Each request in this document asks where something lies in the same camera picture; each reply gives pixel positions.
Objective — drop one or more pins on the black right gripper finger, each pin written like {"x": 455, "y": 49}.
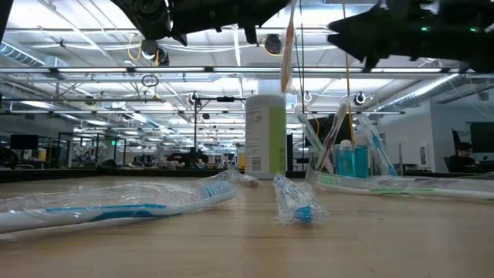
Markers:
{"x": 366, "y": 31}

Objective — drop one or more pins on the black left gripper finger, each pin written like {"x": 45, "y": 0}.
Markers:
{"x": 258, "y": 9}

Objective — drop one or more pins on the orange white toothbrush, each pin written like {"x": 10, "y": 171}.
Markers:
{"x": 287, "y": 54}

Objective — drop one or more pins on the blue white toothbrush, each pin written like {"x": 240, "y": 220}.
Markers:
{"x": 303, "y": 214}
{"x": 380, "y": 150}
{"x": 116, "y": 212}

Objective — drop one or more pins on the blue mouthwash bottle white cap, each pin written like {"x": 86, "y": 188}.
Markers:
{"x": 361, "y": 162}
{"x": 345, "y": 162}

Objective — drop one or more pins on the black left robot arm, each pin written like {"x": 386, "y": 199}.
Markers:
{"x": 148, "y": 15}

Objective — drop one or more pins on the black pole stand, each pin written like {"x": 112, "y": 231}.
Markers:
{"x": 195, "y": 131}

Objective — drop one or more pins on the black monitor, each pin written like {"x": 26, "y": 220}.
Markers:
{"x": 482, "y": 137}
{"x": 24, "y": 142}

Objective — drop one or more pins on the white green wipes canister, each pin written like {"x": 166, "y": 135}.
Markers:
{"x": 266, "y": 139}

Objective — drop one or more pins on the person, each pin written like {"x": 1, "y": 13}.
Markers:
{"x": 461, "y": 162}

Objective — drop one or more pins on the clear plastic cup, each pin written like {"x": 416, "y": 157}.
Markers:
{"x": 313, "y": 162}

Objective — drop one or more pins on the black aluminium table frame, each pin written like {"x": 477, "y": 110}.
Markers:
{"x": 116, "y": 174}

